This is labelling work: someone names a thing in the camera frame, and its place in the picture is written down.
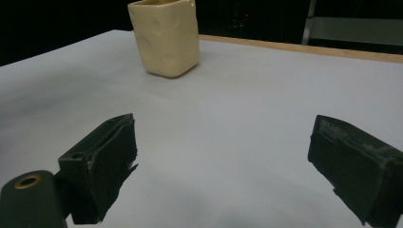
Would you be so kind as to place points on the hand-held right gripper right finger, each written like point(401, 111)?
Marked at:
point(358, 171)

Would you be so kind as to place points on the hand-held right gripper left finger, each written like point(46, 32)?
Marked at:
point(98, 171)

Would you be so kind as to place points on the cream ceramic cup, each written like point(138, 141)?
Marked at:
point(166, 38)

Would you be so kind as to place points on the white metal stand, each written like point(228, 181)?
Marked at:
point(355, 30)

